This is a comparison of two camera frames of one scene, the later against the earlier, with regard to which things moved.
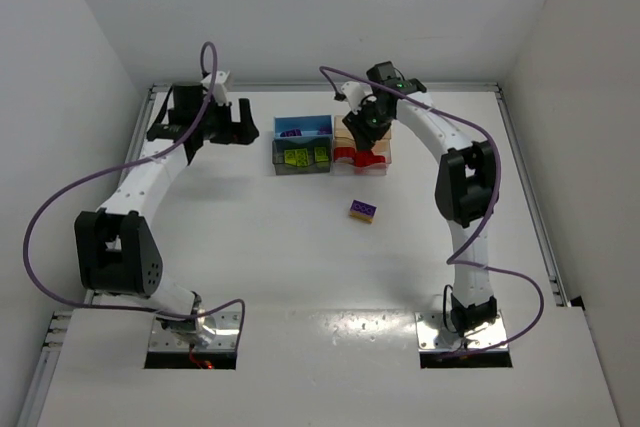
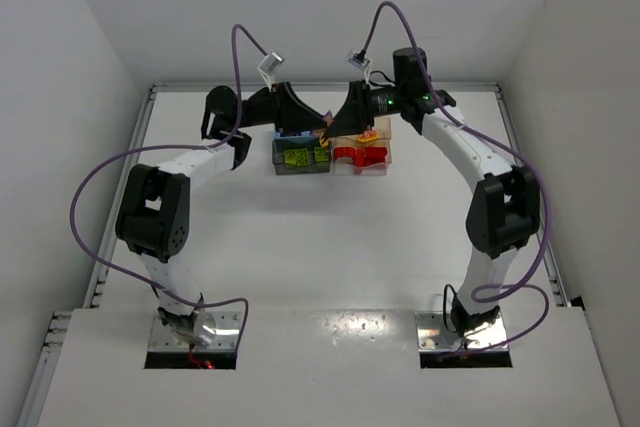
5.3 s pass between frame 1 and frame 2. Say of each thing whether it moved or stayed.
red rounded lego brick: stayed
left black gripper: moved
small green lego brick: stayed
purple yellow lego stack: moved
